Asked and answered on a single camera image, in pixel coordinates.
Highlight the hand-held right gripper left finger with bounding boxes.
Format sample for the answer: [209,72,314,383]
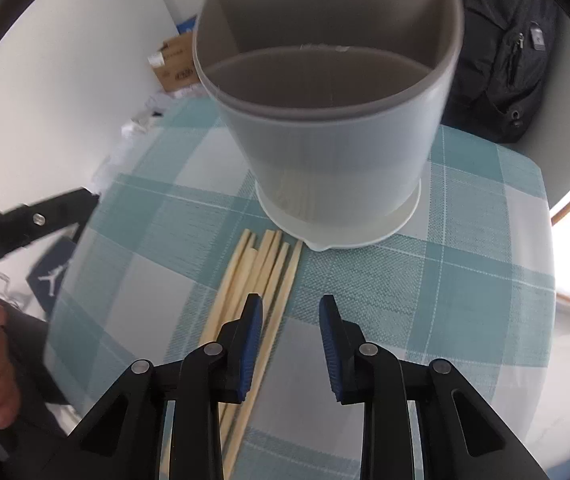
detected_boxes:
[65,292,266,480]

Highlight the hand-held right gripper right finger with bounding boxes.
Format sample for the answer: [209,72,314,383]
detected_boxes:
[319,295,550,480]

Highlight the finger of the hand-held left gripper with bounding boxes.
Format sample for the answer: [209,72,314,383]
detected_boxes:
[0,187,101,266]

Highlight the bundle of wooden chopsticks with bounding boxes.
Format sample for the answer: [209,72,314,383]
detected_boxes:
[162,229,306,480]

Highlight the grey and white utensil holder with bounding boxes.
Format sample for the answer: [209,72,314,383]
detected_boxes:
[192,0,466,252]

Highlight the dark blue bag white logo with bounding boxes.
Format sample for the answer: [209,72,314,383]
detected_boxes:
[25,237,77,314]

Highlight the teal and white checked tablecloth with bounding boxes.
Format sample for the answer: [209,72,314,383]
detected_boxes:
[45,95,558,480]

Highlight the white plastic bag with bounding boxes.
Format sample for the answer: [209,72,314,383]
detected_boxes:
[119,92,167,139]

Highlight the brown cardboard box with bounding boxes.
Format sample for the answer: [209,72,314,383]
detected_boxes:
[154,35,202,94]

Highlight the black backpack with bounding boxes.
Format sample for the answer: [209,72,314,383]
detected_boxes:
[440,0,560,144]

